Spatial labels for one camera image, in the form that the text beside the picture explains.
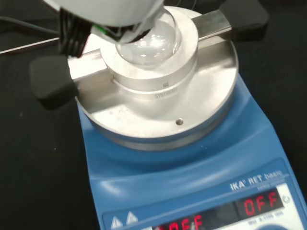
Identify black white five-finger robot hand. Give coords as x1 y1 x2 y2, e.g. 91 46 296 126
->
42 0 166 58

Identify clear round-bottom glass flask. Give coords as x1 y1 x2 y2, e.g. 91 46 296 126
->
114 11 181 66

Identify thin steel probe rod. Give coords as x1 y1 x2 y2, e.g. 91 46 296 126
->
0 36 61 55

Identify thin black probe cable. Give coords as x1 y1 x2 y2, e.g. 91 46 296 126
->
0 16 60 37

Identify steel heating block black handles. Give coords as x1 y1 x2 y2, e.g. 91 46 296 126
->
28 5 270 110

